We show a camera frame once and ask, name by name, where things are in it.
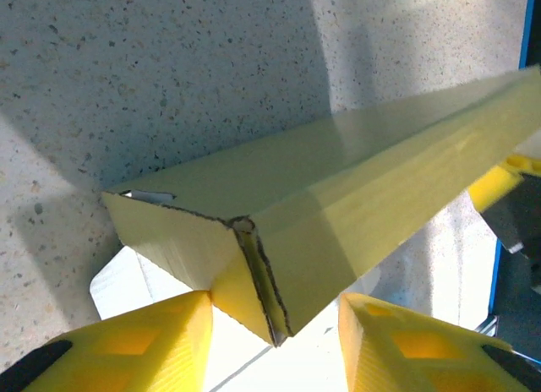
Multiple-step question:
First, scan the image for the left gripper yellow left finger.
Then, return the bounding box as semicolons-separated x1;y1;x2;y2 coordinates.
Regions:
0;290;215;392

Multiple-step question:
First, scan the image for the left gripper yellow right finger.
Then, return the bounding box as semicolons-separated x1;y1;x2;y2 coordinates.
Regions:
337;292;541;392

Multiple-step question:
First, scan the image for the white and yellow paper box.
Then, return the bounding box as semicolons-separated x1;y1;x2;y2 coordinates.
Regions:
90;64;541;392

